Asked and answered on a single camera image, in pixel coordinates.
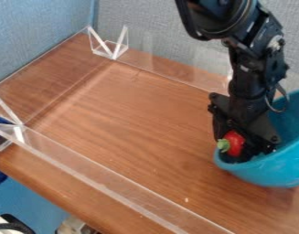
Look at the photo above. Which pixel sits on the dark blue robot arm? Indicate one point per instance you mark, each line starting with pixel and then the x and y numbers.
pixel 249 30

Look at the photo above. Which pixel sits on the clear acrylic barrier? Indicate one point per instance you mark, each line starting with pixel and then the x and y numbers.
pixel 112 185
pixel 166 79

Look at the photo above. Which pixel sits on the clear acrylic front barrier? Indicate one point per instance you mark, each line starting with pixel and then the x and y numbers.
pixel 112 185

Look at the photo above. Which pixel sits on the red toy strawberry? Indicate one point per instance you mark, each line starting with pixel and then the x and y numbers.
pixel 232 143

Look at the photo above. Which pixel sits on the clear acrylic back barrier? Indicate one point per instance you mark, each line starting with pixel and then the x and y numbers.
pixel 166 79

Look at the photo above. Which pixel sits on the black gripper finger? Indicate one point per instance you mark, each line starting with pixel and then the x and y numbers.
pixel 254 146
pixel 221 126

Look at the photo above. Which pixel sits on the black object bottom left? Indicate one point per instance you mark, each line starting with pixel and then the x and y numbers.
pixel 14 226

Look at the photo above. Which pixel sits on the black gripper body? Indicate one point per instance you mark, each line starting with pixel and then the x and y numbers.
pixel 246 116

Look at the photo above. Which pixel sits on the white object under table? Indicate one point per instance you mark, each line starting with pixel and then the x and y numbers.
pixel 75 226

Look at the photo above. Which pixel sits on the clear acrylic corner bracket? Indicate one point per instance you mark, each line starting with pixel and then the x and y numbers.
pixel 106 48

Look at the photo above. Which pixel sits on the blue plastic bowl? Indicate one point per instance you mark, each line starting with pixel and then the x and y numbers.
pixel 277 169

